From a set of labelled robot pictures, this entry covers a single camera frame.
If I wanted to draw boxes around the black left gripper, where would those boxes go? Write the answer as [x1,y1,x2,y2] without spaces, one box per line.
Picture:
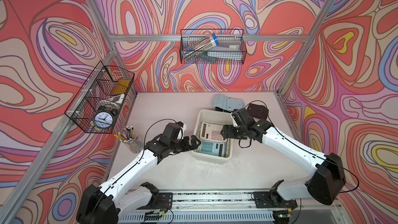
[168,134,201,153]

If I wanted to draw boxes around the white plastic storage box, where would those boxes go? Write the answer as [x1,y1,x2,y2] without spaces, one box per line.
[191,110,233,164]

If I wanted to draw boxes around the pink calculator face up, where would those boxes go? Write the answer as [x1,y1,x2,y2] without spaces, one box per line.
[199,121,227,143]

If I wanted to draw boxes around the light blue calculator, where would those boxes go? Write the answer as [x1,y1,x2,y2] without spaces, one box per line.
[199,141,227,157]
[212,94,245,111]

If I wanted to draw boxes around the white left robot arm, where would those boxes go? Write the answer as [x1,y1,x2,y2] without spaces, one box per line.
[76,122,201,224]

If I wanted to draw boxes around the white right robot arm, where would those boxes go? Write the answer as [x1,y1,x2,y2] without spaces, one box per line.
[220,108,346,205]

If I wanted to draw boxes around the black calculator under blue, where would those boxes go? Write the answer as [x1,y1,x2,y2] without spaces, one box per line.
[215,107,232,113]

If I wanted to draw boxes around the light blue calculator upside down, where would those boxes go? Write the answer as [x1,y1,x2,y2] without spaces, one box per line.
[212,94,245,111]

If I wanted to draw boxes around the black calculator upside down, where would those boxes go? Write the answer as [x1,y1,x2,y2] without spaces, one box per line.
[247,103,269,120]

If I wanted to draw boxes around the grey white box in basket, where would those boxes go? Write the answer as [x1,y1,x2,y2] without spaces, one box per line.
[207,40,243,60]

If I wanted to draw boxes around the clear pen cup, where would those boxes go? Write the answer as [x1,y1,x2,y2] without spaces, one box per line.
[114,125,144,154]

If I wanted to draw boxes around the green circuit board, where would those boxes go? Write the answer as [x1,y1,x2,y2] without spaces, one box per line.
[144,211,165,222]

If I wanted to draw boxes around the white device in basket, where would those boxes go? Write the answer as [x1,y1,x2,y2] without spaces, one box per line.
[107,94,125,104]

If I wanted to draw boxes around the black alarm clock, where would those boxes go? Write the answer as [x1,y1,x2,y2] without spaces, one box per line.
[93,106,118,130]

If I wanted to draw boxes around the yellow item in basket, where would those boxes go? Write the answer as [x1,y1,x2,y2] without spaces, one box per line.
[111,80,130,96]

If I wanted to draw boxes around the clear tube of pencils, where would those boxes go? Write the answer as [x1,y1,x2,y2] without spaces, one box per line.
[181,33,219,62]

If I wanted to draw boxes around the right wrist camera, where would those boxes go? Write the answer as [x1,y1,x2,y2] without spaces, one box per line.
[231,113,241,127]

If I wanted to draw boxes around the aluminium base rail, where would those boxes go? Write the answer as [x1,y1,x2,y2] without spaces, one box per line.
[117,190,350,224]

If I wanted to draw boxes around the black wire basket back wall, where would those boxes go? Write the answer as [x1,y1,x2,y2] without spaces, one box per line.
[179,28,247,64]

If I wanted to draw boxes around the black wire basket wall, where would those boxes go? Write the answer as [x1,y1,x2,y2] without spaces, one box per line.
[179,28,247,64]
[64,61,136,134]

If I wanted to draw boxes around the black wire basket left wall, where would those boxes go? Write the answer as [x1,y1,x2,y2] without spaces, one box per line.
[64,61,136,134]

